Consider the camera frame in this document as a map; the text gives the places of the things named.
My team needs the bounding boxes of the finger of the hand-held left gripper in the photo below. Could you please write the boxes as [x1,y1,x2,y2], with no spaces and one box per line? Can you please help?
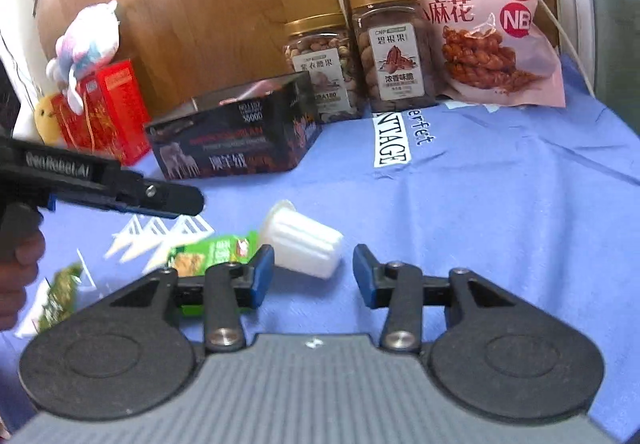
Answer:
[107,176,206,219]

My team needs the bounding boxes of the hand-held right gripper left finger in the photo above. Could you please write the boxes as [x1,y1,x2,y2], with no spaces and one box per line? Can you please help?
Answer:
[80,245,275,352]

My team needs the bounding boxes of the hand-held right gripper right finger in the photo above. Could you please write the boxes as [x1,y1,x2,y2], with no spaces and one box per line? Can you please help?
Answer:
[353,245,551,352]

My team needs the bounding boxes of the green printed snack packet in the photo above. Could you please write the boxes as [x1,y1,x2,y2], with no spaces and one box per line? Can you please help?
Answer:
[167,231,261,317]

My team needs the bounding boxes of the white plastic jelly cup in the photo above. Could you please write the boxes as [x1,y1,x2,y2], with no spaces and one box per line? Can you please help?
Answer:
[256,200,345,281]

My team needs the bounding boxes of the black sheep print box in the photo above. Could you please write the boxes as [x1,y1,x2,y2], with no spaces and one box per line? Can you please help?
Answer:
[143,72,323,179]

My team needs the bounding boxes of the small green crinkled snack packet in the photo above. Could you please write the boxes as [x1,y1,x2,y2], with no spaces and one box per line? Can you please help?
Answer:
[37,264,85,332]

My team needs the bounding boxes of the person's left hand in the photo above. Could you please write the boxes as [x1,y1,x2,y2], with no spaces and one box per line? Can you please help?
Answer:
[0,226,47,331]

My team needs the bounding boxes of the yellow plush toy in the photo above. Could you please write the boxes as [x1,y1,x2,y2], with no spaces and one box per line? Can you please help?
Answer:
[34,94,63,147]

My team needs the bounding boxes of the red gift box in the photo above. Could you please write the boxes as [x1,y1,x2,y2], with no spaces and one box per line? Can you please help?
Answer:
[50,60,152,167]

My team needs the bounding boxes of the pastel plush toy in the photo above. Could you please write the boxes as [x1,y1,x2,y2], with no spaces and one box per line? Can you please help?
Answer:
[46,0,121,115]

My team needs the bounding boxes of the gold lid light nut jar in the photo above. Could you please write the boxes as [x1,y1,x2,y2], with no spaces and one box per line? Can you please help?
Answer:
[284,12,363,123]

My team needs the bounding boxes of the gold lid dark nut jar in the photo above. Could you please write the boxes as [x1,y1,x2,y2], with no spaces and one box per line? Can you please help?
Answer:
[348,0,446,113]

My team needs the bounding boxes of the pink twisted snack bag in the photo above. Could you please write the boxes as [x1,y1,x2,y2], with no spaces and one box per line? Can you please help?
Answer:
[387,0,567,108]

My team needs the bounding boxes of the grey padded furniture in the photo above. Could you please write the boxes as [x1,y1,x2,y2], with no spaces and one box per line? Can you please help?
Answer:
[582,0,640,165]

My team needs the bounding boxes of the white cable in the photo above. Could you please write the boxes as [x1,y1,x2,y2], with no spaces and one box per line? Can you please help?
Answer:
[537,0,596,94]

